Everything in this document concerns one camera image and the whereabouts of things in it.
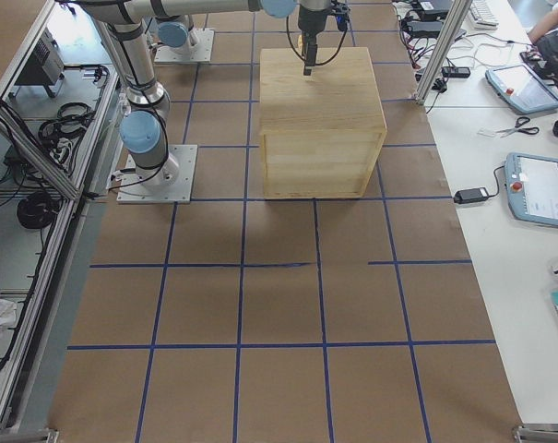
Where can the lower teach pendant tablet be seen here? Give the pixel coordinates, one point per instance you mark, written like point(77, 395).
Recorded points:
point(532, 188)

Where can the aluminium frame rack left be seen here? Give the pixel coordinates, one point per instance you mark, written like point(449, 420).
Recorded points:
point(47, 146)

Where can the teach pendant tablet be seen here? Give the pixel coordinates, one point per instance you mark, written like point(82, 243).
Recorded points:
point(532, 188)
point(522, 89)

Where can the seated person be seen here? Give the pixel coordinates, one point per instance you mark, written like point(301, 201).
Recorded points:
point(544, 37)

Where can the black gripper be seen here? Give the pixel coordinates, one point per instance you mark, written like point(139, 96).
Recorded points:
point(310, 20)

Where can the upper teach pendant tablet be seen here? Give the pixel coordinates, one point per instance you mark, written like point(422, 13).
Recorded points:
point(522, 89)

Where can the wooden drawer cabinet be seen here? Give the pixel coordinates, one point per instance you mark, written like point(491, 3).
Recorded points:
point(320, 135)

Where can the grey control box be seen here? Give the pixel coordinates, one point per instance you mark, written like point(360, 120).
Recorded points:
point(45, 67)

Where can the small black device box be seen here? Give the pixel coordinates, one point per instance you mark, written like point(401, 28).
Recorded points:
point(455, 72)

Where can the black handled scissors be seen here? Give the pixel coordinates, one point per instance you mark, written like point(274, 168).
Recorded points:
point(520, 126)

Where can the white keyboard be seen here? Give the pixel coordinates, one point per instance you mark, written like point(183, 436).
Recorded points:
point(481, 15)

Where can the aluminium frame post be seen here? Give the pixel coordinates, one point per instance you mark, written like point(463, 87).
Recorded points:
point(447, 36)

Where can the black power supply top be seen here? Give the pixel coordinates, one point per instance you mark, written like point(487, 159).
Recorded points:
point(422, 29)

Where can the black power adapter brick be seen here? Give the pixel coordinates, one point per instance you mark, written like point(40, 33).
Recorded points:
point(471, 195)

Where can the brown paper floor mat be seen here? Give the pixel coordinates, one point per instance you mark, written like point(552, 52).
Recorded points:
point(236, 319)

